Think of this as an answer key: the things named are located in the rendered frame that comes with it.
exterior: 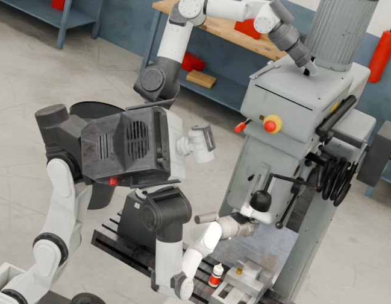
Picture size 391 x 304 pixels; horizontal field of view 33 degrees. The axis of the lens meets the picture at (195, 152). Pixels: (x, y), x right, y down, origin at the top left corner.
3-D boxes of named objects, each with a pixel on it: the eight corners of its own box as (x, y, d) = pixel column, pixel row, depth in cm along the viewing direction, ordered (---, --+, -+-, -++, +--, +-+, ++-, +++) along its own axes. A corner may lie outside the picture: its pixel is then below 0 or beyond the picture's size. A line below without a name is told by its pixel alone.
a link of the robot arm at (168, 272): (176, 308, 220) (178, 246, 214) (144, 298, 226) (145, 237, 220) (193, 295, 229) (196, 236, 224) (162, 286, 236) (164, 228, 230)
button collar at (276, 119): (276, 136, 216) (282, 120, 213) (261, 128, 218) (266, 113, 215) (279, 134, 218) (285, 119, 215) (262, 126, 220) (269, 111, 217)
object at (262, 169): (249, 217, 243) (267, 169, 234) (240, 212, 244) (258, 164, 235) (253, 213, 247) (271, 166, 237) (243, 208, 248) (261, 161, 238)
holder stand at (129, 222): (159, 254, 278) (172, 216, 269) (116, 230, 284) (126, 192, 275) (172, 241, 288) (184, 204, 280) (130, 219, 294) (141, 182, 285)
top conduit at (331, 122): (323, 138, 215) (327, 129, 213) (311, 133, 216) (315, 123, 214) (354, 104, 253) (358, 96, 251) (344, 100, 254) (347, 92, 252)
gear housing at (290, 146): (302, 163, 228) (312, 138, 223) (240, 133, 235) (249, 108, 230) (327, 135, 256) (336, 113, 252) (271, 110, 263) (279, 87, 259)
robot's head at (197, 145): (187, 164, 221) (211, 161, 218) (179, 137, 218) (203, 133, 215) (192, 157, 227) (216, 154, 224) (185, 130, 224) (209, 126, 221)
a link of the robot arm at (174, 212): (160, 247, 213) (161, 207, 210) (144, 238, 220) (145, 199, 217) (188, 239, 221) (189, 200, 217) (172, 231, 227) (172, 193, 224)
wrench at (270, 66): (256, 81, 209) (257, 79, 208) (246, 76, 210) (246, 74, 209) (280, 66, 229) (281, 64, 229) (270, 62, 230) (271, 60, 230)
